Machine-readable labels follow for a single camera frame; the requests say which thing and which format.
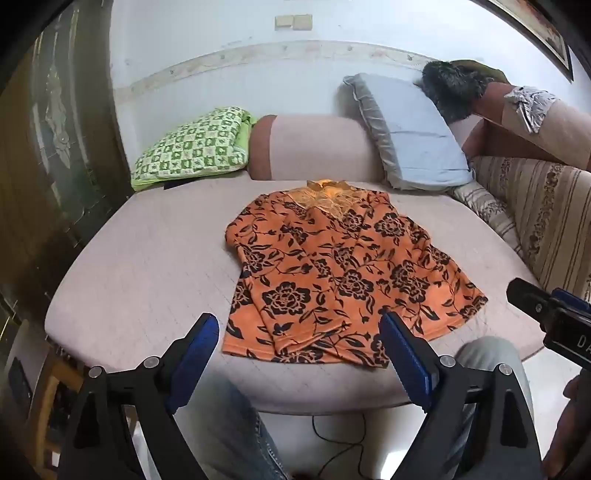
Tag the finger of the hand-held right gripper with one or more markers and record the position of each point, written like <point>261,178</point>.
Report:
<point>526,297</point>

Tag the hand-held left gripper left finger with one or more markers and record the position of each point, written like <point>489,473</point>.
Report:
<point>196,353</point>

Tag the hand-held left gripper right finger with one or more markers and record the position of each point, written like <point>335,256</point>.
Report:
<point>406,357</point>

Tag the orange black floral shirt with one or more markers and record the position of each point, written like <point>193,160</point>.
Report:
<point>323,277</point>

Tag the person's right hand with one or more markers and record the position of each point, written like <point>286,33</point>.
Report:
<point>570,434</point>

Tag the person's right leg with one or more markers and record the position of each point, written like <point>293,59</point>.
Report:
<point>494,353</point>

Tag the person's leg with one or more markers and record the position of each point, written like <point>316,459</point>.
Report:
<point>494,353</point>
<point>240,443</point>

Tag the pink quilted bed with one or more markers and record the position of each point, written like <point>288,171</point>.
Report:
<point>147,277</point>

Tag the striped floral cushion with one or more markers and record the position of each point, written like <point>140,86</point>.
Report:
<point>545,207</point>

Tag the person's left leg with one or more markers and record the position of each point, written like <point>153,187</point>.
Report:
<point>240,443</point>

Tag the wooden stool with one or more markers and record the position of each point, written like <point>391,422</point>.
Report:
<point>51,401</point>

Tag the pink sofa backrest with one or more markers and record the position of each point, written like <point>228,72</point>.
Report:
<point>568,134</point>

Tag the crumpled silver cloth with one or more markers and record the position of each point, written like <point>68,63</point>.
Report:
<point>528,106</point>

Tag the grey blue pillow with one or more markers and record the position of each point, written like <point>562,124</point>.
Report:
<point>411,134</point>

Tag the green patterned pillow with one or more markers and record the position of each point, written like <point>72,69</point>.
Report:
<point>189,147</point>

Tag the dark furry cushion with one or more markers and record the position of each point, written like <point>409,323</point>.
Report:
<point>455,90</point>

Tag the olive green cloth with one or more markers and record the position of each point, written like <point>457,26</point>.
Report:
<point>489,71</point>

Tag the pink bolster cushion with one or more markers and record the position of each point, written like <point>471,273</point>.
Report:
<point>309,147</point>

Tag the wooden door with glass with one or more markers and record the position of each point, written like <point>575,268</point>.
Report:
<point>55,161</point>

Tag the framed wall picture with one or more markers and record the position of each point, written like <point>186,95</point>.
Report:
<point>545,34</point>

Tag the beige wall switch plate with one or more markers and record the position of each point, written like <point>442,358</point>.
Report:
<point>303,22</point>
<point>285,23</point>

